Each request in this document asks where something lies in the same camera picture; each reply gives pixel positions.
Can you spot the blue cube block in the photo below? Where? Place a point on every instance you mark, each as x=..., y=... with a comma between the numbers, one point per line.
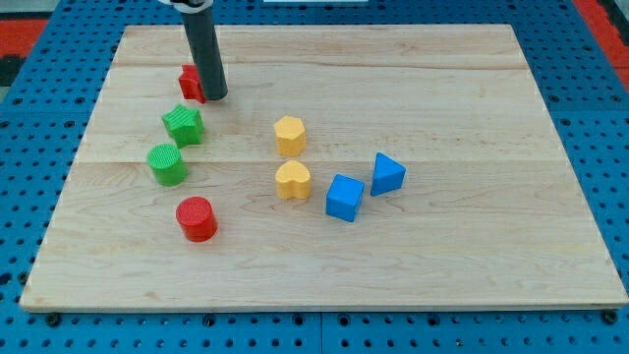
x=344, y=197

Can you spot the green cylinder block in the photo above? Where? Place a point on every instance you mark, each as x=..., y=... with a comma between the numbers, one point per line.
x=167, y=165

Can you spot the blue triangular prism block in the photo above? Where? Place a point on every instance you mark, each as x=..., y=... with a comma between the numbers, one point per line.
x=388, y=175

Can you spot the yellow hexagon block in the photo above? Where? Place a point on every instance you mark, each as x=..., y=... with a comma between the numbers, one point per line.
x=290, y=136

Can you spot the red cylinder block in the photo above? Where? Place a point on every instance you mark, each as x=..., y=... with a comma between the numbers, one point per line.
x=196, y=218

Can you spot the red star block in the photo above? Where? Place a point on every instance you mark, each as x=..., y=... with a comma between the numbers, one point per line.
x=189, y=82

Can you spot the yellow heart block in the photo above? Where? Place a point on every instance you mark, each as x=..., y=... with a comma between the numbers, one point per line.
x=293, y=181

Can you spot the light wooden board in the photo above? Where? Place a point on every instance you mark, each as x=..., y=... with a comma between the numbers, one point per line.
x=490, y=215

